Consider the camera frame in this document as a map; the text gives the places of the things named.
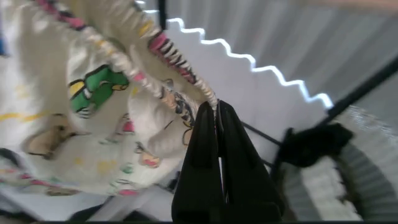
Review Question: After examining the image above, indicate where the white curtain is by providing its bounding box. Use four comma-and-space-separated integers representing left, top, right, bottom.
136, 0, 398, 110

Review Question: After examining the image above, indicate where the white laundry basket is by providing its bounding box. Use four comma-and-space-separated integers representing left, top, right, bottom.
275, 105, 398, 222

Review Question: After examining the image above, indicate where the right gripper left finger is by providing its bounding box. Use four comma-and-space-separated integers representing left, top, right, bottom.
171, 101, 225, 222

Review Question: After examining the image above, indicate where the black clothes rack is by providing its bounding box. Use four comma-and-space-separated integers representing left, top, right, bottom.
157, 0, 398, 181

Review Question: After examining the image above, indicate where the black garment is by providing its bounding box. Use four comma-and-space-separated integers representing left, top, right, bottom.
278, 123, 354, 169

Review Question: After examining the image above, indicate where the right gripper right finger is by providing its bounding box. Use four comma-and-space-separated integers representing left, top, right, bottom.
216, 100, 285, 222

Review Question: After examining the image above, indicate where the cream printed garment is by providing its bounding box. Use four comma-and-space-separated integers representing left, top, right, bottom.
0, 0, 218, 197

